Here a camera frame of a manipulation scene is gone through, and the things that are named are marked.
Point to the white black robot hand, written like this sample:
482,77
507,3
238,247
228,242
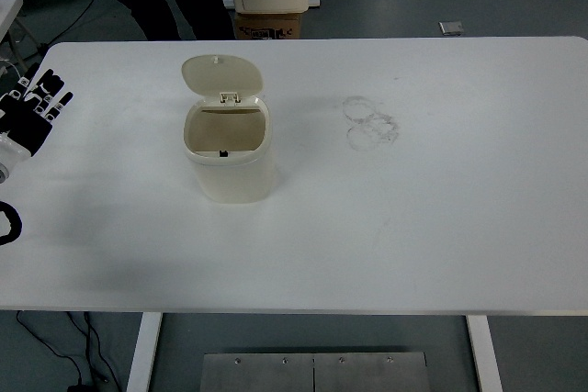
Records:
23,128

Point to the cream lidded trash bin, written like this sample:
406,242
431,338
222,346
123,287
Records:
232,178

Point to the small white side table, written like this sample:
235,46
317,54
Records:
9,11

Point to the white table leg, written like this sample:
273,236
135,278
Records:
484,355
143,355

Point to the brown cardboard box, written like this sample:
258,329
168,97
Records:
266,27

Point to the black power adapter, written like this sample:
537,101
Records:
79,388

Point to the white stand base bar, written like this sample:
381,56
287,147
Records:
314,1

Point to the grey metal plate with screws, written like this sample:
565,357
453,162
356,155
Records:
275,376

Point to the small grey floor plate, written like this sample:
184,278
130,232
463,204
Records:
450,28

